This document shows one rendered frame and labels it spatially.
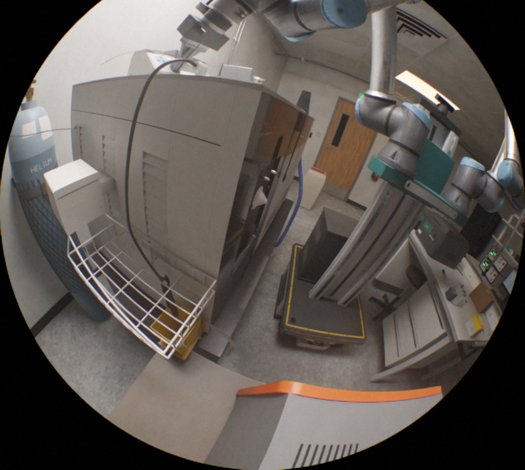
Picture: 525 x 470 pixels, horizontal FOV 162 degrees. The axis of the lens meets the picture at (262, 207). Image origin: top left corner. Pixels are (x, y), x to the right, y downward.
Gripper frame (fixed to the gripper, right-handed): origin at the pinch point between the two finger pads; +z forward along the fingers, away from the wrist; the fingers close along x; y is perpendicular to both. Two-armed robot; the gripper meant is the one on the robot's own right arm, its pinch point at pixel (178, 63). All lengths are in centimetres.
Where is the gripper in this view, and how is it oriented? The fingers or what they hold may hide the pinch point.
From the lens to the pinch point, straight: 56.0
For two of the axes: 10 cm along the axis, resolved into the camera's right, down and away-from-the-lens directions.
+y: 5.5, 8.3, 1.2
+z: -7.4, 4.1, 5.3
